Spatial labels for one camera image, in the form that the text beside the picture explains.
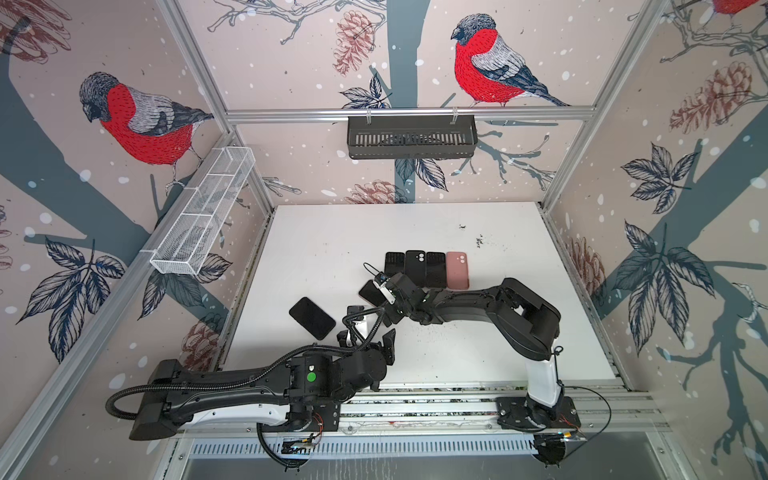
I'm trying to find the black bare phone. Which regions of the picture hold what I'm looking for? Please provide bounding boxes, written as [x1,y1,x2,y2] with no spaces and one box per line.
[425,252,447,288]

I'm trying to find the purple phone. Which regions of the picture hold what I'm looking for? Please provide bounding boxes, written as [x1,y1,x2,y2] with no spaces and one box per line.
[384,252,405,277]

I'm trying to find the pink phone case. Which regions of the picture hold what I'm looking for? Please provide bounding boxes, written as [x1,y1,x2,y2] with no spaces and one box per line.
[446,251,470,290]

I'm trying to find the black phone near left arm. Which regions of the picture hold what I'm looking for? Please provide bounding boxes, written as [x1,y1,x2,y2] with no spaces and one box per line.
[289,297,336,341]

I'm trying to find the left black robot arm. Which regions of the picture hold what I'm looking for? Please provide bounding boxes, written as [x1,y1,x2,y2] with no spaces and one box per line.
[129,329,396,441]

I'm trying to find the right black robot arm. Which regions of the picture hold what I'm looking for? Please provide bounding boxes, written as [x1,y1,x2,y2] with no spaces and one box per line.
[379,273,563,415]

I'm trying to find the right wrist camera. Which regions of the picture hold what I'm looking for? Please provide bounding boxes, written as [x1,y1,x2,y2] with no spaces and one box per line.
[373,272,395,304]

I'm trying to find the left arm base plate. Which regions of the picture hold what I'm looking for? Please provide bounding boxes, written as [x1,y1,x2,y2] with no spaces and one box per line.
[280,400,341,433]

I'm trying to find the left corrugated black cable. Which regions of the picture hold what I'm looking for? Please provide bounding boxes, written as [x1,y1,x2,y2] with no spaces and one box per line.
[105,305,385,470]

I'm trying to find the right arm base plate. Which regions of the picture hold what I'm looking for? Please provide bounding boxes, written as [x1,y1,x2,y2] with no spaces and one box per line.
[495,396,581,433]

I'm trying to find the black wire wall basket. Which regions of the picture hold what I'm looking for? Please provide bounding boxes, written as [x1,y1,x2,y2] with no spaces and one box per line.
[347,115,478,160]

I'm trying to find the white mesh wall tray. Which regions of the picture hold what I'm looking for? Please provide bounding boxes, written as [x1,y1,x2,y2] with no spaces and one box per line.
[150,146,255,275]

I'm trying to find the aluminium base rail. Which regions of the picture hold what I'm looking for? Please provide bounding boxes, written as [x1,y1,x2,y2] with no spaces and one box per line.
[324,386,671,435]

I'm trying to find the right thin black cable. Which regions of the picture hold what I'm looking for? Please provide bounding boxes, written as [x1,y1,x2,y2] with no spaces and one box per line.
[557,344,613,463]

